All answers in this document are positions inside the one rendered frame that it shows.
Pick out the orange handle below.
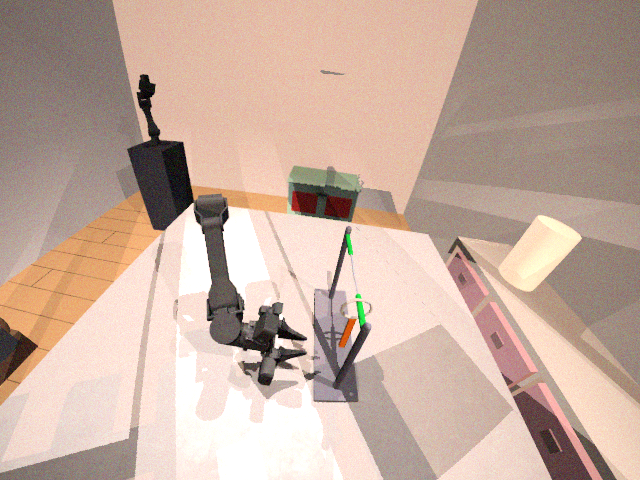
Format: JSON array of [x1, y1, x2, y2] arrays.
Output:
[[338, 298, 374, 348]]

